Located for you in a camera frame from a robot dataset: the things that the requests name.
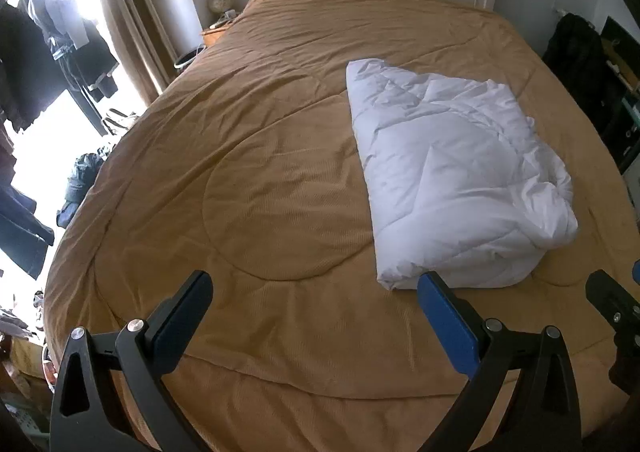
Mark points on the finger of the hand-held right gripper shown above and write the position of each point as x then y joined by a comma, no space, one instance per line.
607,294
636,273

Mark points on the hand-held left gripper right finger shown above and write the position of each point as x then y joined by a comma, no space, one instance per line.
445,322

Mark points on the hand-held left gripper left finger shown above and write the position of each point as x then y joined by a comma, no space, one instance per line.
180,307

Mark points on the white quilted puffer jacket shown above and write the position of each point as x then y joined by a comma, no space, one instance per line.
450,171

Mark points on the orange quilted bedspread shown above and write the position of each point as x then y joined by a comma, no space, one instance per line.
240,182

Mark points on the floor clutter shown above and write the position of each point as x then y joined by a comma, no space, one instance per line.
22,327

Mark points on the dark hanging pants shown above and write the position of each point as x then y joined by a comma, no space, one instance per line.
25,232

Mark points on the dark shelf unit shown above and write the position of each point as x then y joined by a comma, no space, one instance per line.
622,96

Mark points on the light bag on floor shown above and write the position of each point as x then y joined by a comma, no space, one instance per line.
120,119

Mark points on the black garment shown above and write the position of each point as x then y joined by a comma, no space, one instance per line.
575,46

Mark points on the round waste bin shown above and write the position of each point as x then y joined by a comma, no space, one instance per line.
189,57

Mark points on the wooden nightstand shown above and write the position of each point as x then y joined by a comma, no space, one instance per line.
215,35

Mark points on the black hanging jacket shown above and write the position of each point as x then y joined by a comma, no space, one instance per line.
30,71

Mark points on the white power strip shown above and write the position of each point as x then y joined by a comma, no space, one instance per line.
225,19

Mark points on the beige curtain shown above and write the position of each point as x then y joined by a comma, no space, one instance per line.
130,11

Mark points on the round globe lamp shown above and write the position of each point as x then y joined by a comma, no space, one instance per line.
219,2

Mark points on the grey hanging garment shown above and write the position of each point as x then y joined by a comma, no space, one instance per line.
57,11

